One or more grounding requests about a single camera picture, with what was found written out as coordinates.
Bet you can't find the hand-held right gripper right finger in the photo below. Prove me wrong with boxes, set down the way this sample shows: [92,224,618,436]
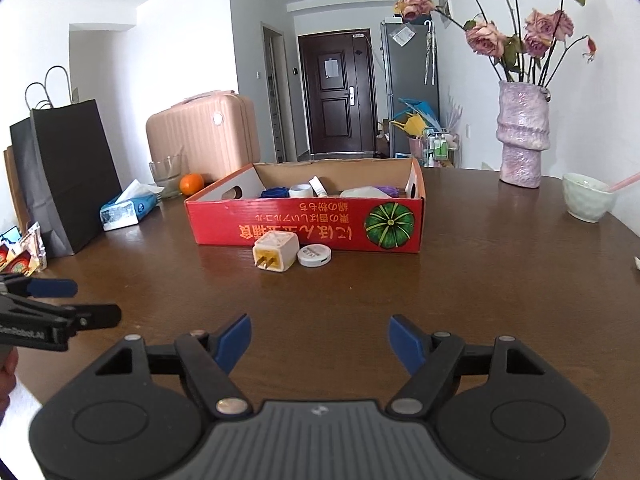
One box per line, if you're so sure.
[388,314,547,417]

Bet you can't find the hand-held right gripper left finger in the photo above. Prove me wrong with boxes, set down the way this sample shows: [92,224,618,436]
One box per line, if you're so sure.
[94,313,253,420]

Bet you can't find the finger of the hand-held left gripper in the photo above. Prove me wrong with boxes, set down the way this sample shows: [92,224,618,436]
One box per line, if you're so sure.
[0,273,79,301]
[64,302,123,334]

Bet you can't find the white charger plug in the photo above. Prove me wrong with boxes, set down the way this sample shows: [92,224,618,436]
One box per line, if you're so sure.
[252,236,301,275]

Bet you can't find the small white round lid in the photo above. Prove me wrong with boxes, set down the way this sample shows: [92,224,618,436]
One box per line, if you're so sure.
[297,243,333,268]

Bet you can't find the red cardboard box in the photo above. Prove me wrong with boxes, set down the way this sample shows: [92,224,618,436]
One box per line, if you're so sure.
[183,158,426,256]

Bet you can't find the person's left hand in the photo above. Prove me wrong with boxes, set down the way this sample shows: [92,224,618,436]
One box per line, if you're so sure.
[0,347,21,414]

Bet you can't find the colourful snack packets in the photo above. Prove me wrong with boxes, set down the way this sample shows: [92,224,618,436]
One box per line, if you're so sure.
[0,222,49,276]

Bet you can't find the brown paper bag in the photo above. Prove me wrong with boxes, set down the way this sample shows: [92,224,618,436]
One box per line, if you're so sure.
[3,144,31,234]

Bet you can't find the blue tissue pack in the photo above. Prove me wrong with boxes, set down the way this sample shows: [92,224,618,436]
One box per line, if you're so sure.
[99,178,165,232]

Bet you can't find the black paper bag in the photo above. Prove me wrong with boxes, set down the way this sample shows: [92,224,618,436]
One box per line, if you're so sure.
[9,65,124,259]

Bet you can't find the clear glass cup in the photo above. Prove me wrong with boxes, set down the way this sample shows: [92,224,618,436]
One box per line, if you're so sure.
[148,152,185,200]

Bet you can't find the orange fruit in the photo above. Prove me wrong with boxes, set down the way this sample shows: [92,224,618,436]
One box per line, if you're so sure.
[178,173,206,197]

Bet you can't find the cart with bottles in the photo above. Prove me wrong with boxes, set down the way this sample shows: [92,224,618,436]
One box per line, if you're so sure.
[408,129,460,169]

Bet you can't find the pink suitcase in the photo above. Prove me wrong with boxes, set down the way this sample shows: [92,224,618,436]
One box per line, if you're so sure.
[145,90,262,187]

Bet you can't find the yellow watering can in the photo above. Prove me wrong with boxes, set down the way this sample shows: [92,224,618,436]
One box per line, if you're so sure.
[390,113,431,139]

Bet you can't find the pale green bowl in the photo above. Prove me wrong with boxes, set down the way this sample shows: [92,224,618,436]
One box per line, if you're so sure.
[561,172,619,224]

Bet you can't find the blue folded umbrella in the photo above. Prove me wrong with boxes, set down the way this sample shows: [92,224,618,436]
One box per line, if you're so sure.
[397,97,444,122]

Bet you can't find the pink textured vase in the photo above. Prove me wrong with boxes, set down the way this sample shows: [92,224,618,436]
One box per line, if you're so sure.
[495,80,552,189]

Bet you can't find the dark brown door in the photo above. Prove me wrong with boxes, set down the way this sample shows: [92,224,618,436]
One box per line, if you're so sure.
[297,28,377,157]

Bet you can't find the grey refrigerator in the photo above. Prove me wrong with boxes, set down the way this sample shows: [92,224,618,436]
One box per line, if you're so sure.
[379,19,441,157]

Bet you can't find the pink spoon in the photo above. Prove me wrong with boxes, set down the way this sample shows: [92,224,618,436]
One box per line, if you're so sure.
[607,172,640,194]

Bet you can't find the bunch of dried roses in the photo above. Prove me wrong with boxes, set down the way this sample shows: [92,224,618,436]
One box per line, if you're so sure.
[393,0,599,87]

